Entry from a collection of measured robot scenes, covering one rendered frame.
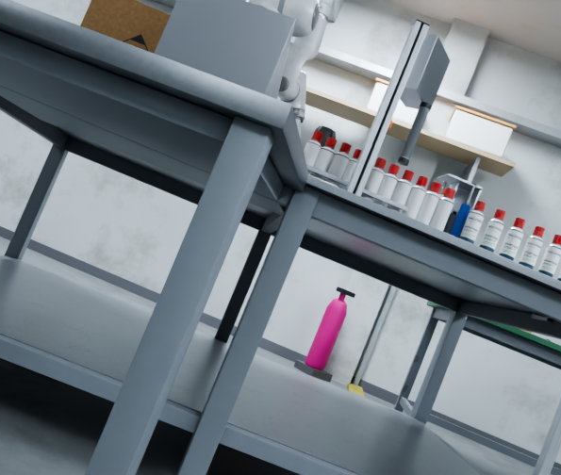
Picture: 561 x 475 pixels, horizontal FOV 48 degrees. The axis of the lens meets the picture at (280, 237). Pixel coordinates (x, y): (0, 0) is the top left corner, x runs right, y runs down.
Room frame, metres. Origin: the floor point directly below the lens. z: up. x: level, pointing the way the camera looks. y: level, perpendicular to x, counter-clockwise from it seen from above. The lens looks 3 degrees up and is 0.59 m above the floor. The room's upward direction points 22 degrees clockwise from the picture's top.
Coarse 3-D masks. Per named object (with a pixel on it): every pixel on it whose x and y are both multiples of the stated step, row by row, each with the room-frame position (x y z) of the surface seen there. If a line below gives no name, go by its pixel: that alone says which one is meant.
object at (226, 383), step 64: (192, 192) 2.82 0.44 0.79; (320, 192) 1.46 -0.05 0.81; (0, 256) 2.66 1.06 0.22; (256, 256) 2.83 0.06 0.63; (448, 256) 1.49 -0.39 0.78; (0, 320) 1.59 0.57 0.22; (64, 320) 1.90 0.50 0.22; (128, 320) 2.36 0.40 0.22; (256, 320) 1.46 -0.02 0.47; (448, 320) 2.95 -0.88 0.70; (512, 320) 2.36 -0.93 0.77; (192, 384) 1.76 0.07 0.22; (256, 384) 2.15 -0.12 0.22; (320, 384) 2.76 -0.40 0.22; (192, 448) 1.45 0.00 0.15; (256, 448) 1.47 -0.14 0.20; (320, 448) 1.63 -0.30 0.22; (384, 448) 1.95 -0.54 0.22; (448, 448) 2.45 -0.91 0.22
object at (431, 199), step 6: (432, 186) 2.10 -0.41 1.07; (438, 186) 2.09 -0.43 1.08; (426, 192) 2.10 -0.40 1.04; (432, 192) 2.09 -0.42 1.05; (426, 198) 2.09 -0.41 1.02; (432, 198) 2.08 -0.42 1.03; (438, 198) 2.09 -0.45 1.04; (426, 204) 2.09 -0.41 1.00; (432, 204) 2.08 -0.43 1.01; (420, 210) 2.10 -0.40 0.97; (426, 210) 2.08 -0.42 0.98; (432, 210) 2.09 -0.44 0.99; (420, 216) 2.09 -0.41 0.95; (426, 216) 2.08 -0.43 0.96; (432, 216) 2.10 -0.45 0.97; (426, 222) 2.09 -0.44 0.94
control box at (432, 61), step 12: (432, 36) 1.92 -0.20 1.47; (432, 48) 1.91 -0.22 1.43; (420, 60) 1.92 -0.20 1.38; (432, 60) 1.93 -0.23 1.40; (444, 60) 2.01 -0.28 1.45; (420, 72) 1.91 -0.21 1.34; (432, 72) 1.96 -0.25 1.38; (444, 72) 2.04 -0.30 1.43; (408, 84) 1.92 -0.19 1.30; (420, 84) 1.91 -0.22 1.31; (432, 84) 1.99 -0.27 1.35; (408, 96) 1.99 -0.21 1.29; (420, 96) 1.95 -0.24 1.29; (432, 96) 2.02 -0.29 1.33
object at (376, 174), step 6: (378, 162) 2.07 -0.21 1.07; (384, 162) 2.07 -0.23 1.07; (372, 168) 2.07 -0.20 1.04; (378, 168) 2.07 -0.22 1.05; (372, 174) 2.06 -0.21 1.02; (378, 174) 2.06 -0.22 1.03; (384, 174) 2.08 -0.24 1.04; (372, 180) 2.06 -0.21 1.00; (378, 180) 2.06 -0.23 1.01; (366, 186) 2.07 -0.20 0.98; (372, 186) 2.06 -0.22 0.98; (378, 186) 2.07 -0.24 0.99; (366, 198) 2.06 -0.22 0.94; (372, 198) 2.07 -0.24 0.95
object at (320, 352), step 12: (336, 300) 4.71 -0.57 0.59; (324, 312) 4.74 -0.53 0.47; (336, 312) 4.67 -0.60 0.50; (324, 324) 4.68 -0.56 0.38; (336, 324) 4.67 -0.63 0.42; (324, 336) 4.67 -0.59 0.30; (336, 336) 4.70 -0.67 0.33; (312, 348) 4.70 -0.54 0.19; (324, 348) 4.67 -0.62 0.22; (312, 360) 4.67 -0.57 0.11; (324, 360) 4.68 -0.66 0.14; (312, 372) 4.59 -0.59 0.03; (324, 372) 4.67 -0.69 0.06
